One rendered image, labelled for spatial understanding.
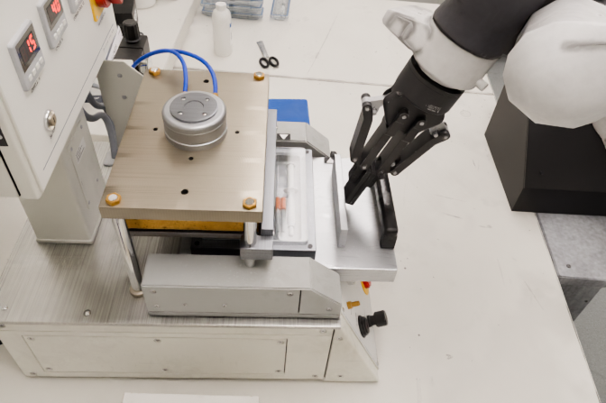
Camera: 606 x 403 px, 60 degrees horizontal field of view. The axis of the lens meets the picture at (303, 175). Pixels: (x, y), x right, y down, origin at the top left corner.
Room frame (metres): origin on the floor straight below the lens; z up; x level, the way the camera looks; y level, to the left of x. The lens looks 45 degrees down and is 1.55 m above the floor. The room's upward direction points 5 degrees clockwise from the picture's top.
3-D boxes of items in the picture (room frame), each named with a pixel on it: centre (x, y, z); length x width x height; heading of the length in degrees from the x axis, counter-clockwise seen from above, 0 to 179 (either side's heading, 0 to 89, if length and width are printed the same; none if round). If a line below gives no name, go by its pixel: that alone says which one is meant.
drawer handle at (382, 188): (0.53, -0.12, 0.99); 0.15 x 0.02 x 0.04; 5
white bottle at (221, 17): (1.27, 0.25, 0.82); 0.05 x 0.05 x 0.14
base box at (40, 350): (0.53, 0.14, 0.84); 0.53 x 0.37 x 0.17; 95
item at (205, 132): (0.53, 0.17, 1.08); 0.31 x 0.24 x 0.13; 5
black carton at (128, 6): (1.27, 0.52, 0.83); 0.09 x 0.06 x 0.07; 13
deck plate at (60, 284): (0.51, 0.18, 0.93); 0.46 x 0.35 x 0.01; 95
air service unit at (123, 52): (0.72, 0.29, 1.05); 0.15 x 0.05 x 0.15; 5
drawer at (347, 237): (0.52, 0.02, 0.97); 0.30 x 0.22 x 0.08; 95
